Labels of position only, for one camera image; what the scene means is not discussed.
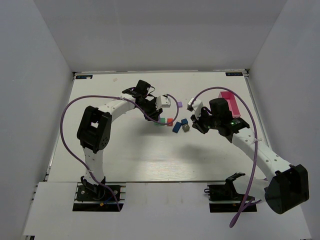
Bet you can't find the pink plastic box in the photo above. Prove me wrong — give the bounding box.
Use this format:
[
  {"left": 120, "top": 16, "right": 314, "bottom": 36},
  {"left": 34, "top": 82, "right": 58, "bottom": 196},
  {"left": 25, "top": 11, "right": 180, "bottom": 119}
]
[{"left": 218, "top": 91, "right": 241, "bottom": 118}]

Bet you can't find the green arch wood block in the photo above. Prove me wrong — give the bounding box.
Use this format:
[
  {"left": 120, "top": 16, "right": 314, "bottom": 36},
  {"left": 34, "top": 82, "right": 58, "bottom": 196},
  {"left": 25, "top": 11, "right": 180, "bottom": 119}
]
[{"left": 154, "top": 117, "right": 167, "bottom": 126}]

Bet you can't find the red wood cube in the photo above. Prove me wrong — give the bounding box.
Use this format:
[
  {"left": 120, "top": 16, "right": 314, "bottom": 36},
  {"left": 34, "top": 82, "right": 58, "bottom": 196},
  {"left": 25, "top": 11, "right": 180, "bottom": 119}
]
[{"left": 167, "top": 118, "right": 174, "bottom": 127}]

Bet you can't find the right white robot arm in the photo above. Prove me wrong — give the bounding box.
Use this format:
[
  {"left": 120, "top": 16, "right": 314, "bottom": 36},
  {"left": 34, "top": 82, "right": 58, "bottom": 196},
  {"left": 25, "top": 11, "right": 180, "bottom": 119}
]
[{"left": 187, "top": 98, "right": 310, "bottom": 214}]

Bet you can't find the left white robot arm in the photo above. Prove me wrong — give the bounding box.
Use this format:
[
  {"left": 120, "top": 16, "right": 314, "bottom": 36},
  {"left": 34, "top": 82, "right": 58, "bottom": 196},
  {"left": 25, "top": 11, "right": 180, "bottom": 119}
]
[{"left": 76, "top": 80, "right": 163, "bottom": 200}]

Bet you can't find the long blue wood block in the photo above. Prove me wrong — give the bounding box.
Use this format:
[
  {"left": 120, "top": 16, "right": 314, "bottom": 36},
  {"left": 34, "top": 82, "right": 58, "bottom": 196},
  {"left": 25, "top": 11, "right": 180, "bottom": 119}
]
[{"left": 172, "top": 121, "right": 182, "bottom": 133}]

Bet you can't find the olive grey wood cube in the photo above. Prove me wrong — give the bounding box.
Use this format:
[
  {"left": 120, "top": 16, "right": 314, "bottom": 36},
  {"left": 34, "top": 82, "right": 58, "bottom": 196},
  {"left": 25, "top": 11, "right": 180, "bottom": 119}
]
[{"left": 182, "top": 124, "right": 190, "bottom": 132}]

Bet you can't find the small blue wood cube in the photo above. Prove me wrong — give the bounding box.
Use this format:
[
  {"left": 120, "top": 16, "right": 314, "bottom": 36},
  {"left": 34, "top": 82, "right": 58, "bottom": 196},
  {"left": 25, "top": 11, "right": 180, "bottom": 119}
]
[{"left": 181, "top": 118, "right": 188, "bottom": 125}]

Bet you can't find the right blue table label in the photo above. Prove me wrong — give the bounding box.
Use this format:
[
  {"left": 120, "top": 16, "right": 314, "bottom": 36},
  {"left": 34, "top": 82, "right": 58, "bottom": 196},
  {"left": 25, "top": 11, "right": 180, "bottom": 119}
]
[{"left": 225, "top": 72, "right": 243, "bottom": 77}]

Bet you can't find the blue table label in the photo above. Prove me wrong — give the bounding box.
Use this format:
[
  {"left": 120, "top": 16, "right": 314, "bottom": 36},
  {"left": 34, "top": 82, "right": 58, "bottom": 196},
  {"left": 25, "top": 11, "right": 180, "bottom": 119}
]
[
  {"left": 75, "top": 75, "right": 93, "bottom": 80},
  {"left": 225, "top": 72, "right": 243, "bottom": 77}
]

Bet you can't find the left blue table label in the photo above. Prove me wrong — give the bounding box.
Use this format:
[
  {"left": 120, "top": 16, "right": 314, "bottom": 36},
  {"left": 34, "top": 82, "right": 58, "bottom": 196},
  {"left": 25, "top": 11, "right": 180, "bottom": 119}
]
[{"left": 75, "top": 75, "right": 93, "bottom": 80}]

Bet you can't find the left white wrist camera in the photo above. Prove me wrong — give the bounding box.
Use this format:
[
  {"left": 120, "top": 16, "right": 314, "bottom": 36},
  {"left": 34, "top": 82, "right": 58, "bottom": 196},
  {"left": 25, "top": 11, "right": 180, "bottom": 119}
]
[{"left": 155, "top": 94, "right": 171, "bottom": 110}]

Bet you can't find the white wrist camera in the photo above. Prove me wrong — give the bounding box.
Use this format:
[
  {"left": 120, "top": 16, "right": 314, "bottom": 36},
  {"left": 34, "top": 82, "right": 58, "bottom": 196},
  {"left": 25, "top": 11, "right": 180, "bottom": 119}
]
[
  {"left": 155, "top": 94, "right": 171, "bottom": 110},
  {"left": 187, "top": 97, "right": 204, "bottom": 119}
]

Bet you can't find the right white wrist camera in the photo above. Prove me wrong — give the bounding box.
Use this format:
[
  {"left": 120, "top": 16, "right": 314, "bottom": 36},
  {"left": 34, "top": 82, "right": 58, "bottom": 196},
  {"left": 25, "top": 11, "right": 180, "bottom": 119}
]
[{"left": 187, "top": 97, "right": 204, "bottom": 119}]

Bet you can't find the aluminium table edge rail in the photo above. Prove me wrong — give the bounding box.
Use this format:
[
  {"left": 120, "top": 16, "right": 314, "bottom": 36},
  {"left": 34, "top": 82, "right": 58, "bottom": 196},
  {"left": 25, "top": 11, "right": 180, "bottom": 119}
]
[{"left": 244, "top": 68, "right": 272, "bottom": 147}]

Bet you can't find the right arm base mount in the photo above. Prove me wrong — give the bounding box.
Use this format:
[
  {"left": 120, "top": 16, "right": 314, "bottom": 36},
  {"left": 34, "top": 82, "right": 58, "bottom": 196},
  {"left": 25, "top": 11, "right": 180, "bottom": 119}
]
[{"left": 204, "top": 184, "right": 244, "bottom": 213}]

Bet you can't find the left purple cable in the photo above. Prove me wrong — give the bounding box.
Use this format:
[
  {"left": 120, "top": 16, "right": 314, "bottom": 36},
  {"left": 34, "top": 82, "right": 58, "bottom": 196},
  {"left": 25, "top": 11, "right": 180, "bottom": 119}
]
[{"left": 60, "top": 93, "right": 182, "bottom": 211}]

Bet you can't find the purple cable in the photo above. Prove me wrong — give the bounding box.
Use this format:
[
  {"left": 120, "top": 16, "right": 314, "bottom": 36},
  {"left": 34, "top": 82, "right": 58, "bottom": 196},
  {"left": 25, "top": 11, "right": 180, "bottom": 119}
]
[
  {"left": 60, "top": 93, "right": 182, "bottom": 211},
  {"left": 189, "top": 86, "right": 260, "bottom": 229}
]

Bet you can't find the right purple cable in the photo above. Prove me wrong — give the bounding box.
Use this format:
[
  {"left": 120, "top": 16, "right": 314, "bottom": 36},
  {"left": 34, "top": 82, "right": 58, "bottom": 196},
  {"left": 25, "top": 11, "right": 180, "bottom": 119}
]
[{"left": 189, "top": 86, "right": 260, "bottom": 229}]

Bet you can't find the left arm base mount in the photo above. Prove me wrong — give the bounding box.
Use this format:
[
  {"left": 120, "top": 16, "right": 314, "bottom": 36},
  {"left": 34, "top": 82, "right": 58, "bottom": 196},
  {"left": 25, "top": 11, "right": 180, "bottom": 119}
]
[{"left": 72, "top": 183, "right": 126, "bottom": 212}]

